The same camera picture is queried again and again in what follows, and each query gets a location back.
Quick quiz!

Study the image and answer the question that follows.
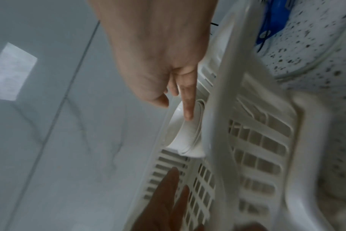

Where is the person's right hand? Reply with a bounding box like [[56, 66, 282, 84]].
[[87, 0, 219, 121]]

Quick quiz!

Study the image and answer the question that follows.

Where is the person's left hand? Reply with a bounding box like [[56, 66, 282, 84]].
[[130, 166, 205, 231]]

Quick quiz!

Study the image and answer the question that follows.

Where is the white plastic dish rack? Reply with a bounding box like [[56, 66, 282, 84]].
[[123, 0, 336, 231]]

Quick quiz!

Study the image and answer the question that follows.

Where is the blue box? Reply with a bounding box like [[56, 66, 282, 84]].
[[254, 0, 291, 51]]

